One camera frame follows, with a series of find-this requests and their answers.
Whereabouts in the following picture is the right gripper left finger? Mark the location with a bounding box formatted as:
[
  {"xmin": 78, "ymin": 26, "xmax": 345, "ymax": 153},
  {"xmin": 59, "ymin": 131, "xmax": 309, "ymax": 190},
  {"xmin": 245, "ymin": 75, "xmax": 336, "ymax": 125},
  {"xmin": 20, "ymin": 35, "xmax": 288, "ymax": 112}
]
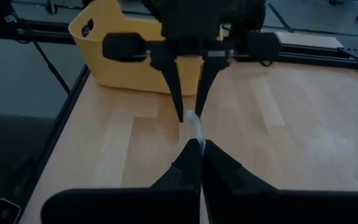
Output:
[{"xmin": 40, "ymin": 138, "xmax": 203, "ymax": 224}]

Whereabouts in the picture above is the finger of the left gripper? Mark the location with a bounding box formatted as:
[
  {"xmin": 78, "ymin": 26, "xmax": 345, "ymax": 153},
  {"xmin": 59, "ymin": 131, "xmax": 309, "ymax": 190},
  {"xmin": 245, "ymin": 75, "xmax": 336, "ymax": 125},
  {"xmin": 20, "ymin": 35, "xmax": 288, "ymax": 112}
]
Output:
[
  {"xmin": 194, "ymin": 58, "xmax": 230, "ymax": 119},
  {"xmin": 150, "ymin": 54, "xmax": 185, "ymax": 124}
]

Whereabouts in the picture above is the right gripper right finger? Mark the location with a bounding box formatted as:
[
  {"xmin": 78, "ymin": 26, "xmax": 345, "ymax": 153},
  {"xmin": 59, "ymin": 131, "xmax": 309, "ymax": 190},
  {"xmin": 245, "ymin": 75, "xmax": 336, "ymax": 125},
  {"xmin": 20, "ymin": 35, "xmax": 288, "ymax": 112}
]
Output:
[{"xmin": 201, "ymin": 139, "xmax": 358, "ymax": 224}]

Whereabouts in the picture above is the clear plastic bag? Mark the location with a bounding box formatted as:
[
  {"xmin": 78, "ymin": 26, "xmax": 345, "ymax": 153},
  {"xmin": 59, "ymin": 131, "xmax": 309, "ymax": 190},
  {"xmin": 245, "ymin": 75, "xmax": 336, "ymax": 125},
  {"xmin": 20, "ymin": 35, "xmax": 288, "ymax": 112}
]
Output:
[{"xmin": 186, "ymin": 110, "xmax": 207, "ymax": 154}]

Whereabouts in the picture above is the yellow plastic bin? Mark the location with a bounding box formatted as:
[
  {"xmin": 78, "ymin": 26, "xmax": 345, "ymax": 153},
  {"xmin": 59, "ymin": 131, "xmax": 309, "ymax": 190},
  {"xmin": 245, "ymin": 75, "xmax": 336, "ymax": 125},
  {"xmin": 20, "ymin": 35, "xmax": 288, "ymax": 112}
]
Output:
[{"xmin": 68, "ymin": 0, "xmax": 226, "ymax": 97}]

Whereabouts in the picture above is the dark rectangular device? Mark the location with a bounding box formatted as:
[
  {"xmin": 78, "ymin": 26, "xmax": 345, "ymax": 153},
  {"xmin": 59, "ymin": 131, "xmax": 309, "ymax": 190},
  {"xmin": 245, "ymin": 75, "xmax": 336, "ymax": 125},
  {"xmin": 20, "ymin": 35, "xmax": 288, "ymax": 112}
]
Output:
[{"xmin": 0, "ymin": 197, "xmax": 22, "ymax": 224}]

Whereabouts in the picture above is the black aluminium table frame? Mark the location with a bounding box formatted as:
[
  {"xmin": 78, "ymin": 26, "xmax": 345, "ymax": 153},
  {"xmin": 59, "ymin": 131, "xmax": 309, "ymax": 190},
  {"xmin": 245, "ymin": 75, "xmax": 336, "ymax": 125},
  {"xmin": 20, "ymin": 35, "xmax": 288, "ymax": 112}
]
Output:
[{"xmin": 0, "ymin": 0, "xmax": 358, "ymax": 220}]

